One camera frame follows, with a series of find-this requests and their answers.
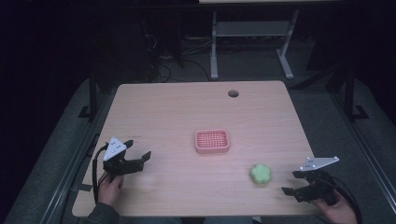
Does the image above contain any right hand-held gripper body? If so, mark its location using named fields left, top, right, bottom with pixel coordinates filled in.
left=294, top=156, right=340, bottom=206

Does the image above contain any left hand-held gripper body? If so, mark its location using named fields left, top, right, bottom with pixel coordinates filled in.
left=102, top=135, right=146, bottom=183

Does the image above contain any person's left hand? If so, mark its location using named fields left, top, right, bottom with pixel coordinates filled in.
left=97, top=172, right=126, bottom=208

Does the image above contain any person's right hand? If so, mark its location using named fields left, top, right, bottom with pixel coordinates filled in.
left=309, top=189, right=360, bottom=224

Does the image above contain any green flower-shaped soap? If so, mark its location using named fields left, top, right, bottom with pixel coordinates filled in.
left=249, top=163, right=273, bottom=187

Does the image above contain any black metal stand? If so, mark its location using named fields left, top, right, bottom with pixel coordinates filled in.
left=78, top=65, right=101, bottom=121
left=343, top=64, right=371, bottom=122

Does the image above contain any pink soap dish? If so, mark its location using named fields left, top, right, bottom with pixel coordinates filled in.
left=194, top=128, right=231, bottom=155

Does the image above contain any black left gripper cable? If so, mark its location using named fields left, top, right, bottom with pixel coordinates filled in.
left=92, top=144, right=110, bottom=205

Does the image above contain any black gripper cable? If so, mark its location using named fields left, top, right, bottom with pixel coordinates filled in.
left=92, top=144, right=110, bottom=205
left=329, top=175, right=364, bottom=224

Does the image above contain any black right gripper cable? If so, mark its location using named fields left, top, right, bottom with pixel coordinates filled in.
left=329, top=175, right=364, bottom=224

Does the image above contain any bundle of floor cables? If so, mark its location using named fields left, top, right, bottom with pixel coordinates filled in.
left=142, top=31, right=213, bottom=84

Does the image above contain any white metal desk frame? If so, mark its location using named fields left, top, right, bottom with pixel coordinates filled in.
left=209, top=8, right=301, bottom=80

